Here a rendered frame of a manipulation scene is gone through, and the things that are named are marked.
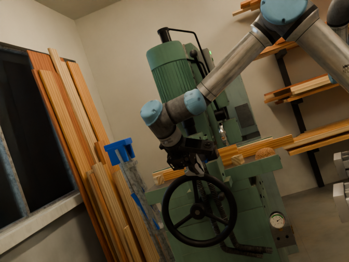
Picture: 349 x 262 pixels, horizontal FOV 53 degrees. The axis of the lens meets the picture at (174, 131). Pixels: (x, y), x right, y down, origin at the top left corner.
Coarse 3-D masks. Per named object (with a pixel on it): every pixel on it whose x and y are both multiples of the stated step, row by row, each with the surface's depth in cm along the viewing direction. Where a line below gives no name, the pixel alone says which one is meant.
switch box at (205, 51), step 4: (204, 48) 186; (200, 52) 187; (204, 52) 186; (208, 52) 186; (200, 56) 187; (208, 56) 186; (200, 60) 187; (208, 60) 186; (204, 64) 187; (208, 64) 186; (212, 64) 186; (212, 68) 186; (204, 72) 187; (208, 72) 187
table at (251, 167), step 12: (252, 156) 155; (276, 156) 141; (228, 168) 146; (240, 168) 144; (252, 168) 143; (264, 168) 142; (276, 168) 141; (168, 180) 167; (228, 180) 137; (156, 192) 154; (180, 192) 151; (192, 192) 140
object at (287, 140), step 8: (288, 136) 154; (264, 144) 156; (272, 144) 156; (280, 144) 155; (288, 144) 154; (240, 152) 159; (248, 152) 158; (184, 168) 166; (168, 176) 168; (176, 176) 167
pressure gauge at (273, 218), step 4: (276, 212) 138; (280, 212) 138; (272, 216) 137; (276, 216) 137; (280, 216) 136; (284, 216) 137; (272, 220) 137; (276, 220) 137; (280, 220) 136; (284, 220) 136; (272, 224) 137; (276, 224) 137; (280, 224) 137; (284, 224) 136; (276, 228) 137; (280, 228) 139
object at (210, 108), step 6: (186, 48) 179; (192, 48) 179; (198, 60) 185; (192, 66) 179; (198, 72) 179; (198, 78) 179; (210, 108) 179; (210, 114) 180; (210, 120) 180; (216, 120) 179; (216, 126) 179; (216, 132) 180; (216, 138) 180; (222, 144) 180
